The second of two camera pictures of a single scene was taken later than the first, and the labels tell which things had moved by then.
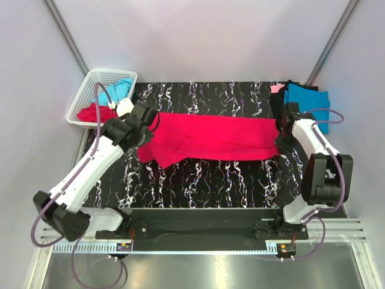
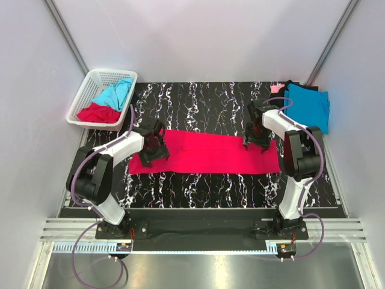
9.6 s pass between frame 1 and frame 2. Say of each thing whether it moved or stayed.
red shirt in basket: stayed
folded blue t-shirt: stayed
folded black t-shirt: stayed
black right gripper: moved
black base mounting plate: stayed
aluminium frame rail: stayed
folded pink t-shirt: stayed
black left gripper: moved
